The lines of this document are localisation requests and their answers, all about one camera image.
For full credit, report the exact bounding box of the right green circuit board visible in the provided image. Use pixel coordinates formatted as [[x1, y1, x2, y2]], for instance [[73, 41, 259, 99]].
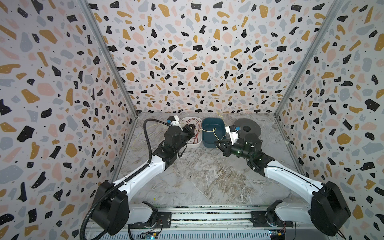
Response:
[[269, 230, 286, 240]]

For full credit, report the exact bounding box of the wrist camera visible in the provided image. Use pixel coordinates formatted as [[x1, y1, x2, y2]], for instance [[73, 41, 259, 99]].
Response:
[[226, 125, 241, 145], [167, 116, 181, 127]]

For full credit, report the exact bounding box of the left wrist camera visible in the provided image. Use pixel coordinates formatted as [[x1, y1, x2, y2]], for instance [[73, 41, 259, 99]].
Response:
[[167, 116, 181, 127]]

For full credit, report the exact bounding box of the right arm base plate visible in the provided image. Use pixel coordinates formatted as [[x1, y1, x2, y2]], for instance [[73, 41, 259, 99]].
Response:
[[250, 211, 294, 228]]

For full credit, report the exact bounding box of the teal plastic bin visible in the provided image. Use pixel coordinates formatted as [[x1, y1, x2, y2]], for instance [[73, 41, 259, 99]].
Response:
[[203, 118, 226, 149]]

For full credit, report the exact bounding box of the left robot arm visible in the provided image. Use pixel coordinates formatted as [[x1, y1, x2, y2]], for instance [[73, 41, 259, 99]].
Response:
[[80, 121, 195, 240]]

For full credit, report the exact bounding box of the black corrugated cable hose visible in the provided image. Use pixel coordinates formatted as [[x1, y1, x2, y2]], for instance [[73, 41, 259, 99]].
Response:
[[79, 118, 170, 240]]

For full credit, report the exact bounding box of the left aluminium corner post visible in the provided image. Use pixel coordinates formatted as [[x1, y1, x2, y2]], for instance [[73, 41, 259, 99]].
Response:
[[78, 0, 138, 119]]

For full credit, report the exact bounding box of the right aluminium corner post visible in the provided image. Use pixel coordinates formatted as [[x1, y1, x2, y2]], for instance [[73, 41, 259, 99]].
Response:
[[274, 0, 344, 119]]

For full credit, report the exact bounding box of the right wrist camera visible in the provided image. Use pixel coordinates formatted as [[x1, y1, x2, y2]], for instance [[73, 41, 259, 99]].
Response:
[[226, 125, 241, 145]]

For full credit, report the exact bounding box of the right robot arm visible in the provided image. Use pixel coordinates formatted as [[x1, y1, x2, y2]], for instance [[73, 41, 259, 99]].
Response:
[[215, 134, 351, 237]]

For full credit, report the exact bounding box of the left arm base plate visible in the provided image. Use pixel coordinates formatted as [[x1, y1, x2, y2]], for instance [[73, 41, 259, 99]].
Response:
[[131, 212, 172, 231]]

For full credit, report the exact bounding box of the left green circuit board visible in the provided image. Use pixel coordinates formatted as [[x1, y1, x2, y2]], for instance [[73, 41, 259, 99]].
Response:
[[138, 232, 159, 240]]

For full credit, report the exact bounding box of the grey cable spool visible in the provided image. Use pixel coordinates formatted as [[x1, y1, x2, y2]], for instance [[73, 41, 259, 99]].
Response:
[[234, 118, 262, 138]]

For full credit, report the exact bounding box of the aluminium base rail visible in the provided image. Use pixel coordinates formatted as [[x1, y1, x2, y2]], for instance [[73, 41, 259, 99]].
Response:
[[102, 206, 330, 240]]

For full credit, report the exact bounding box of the aluminium corner post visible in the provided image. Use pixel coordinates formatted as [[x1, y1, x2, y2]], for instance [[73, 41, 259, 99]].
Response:
[[78, 0, 138, 119], [274, 0, 344, 119]]

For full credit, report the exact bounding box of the green circuit board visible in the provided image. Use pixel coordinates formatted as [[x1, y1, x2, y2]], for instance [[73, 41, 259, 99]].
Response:
[[138, 232, 159, 240], [269, 230, 286, 240]]

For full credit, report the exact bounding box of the white plastic bin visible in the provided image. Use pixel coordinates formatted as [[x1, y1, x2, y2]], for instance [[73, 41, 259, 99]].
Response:
[[179, 116, 204, 148]]

